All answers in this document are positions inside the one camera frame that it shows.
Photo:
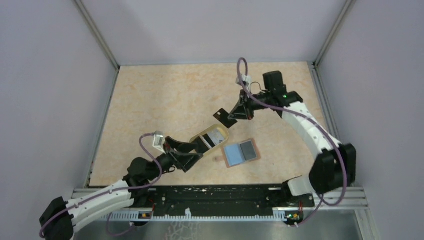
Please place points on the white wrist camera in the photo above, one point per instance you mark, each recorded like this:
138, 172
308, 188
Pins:
158, 140
246, 79

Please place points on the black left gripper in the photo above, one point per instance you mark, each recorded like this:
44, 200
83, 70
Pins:
185, 161

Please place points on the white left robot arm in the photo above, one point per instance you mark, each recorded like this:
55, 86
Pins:
63, 218

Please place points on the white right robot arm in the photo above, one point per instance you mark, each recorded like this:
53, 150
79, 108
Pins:
335, 163

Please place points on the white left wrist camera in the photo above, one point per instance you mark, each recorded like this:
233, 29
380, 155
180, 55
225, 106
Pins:
158, 140

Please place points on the beige oval tray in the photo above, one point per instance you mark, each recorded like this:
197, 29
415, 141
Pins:
203, 134

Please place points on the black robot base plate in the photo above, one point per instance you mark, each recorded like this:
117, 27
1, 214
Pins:
240, 200

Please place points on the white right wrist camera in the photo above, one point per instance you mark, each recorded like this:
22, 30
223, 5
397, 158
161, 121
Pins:
246, 79

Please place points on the white slotted cable duct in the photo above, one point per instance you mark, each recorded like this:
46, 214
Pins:
135, 216

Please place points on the silver VIP credit card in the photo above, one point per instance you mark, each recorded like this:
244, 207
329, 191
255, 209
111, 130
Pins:
216, 137

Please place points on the black VIP credit card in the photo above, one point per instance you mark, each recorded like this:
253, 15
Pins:
202, 144

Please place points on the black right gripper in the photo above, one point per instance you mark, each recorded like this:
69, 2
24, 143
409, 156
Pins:
243, 110

